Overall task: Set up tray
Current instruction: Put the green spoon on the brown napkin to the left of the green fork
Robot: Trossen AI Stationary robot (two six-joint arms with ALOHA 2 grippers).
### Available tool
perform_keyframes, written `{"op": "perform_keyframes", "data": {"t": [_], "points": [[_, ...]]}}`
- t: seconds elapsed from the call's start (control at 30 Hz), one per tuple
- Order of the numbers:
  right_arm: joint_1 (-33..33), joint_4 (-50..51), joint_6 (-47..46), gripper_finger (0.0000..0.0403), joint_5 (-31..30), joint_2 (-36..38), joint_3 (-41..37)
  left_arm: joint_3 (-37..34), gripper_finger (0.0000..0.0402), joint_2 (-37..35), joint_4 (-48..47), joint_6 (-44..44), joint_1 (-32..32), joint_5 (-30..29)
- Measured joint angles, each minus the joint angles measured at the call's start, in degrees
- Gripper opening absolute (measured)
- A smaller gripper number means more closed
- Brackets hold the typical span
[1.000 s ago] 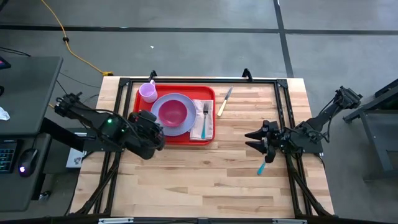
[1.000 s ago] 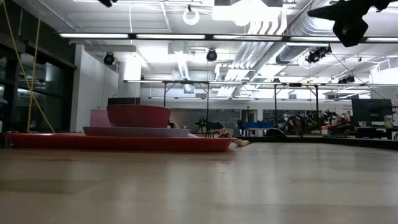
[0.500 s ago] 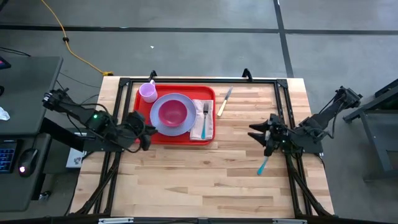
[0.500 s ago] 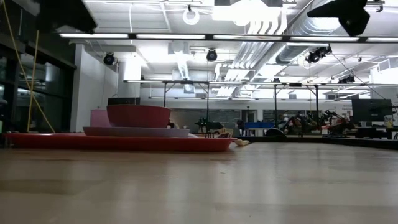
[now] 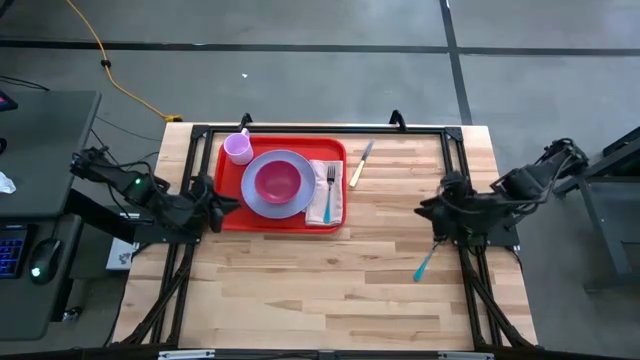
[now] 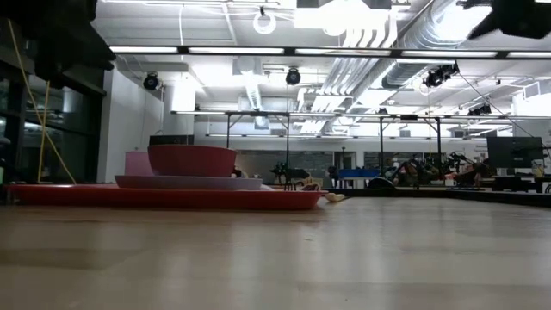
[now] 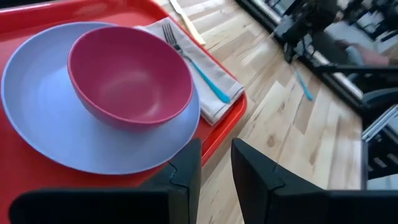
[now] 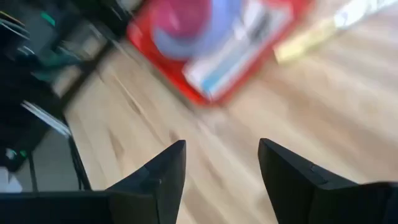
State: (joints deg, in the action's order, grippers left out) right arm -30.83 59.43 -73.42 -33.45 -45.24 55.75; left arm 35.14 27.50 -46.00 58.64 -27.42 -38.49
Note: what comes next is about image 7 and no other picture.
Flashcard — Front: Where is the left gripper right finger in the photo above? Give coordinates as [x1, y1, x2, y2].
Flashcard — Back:
[231, 138, 398, 224]

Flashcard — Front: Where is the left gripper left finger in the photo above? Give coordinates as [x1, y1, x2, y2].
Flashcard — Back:
[8, 138, 203, 224]

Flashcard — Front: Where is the beige cloth napkin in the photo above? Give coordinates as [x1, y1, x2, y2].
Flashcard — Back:
[134, 17, 246, 126]

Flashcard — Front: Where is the dark pink plastic bowl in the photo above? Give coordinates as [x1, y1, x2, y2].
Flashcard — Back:
[67, 26, 195, 130]

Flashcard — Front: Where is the black fork teal handle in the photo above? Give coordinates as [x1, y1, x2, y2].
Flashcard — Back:
[161, 22, 232, 105]

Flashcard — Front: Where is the lavender plastic plate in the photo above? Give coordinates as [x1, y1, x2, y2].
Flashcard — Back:
[1, 21, 201, 175]

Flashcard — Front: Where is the knife with cream handle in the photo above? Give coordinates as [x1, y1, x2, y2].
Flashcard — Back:
[169, 0, 207, 47]

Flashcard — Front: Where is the red plastic tray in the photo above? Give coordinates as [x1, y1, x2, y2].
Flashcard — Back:
[0, 0, 249, 224]

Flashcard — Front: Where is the silver metal bracket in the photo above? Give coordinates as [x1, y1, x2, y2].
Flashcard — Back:
[361, 105, 398, 190]

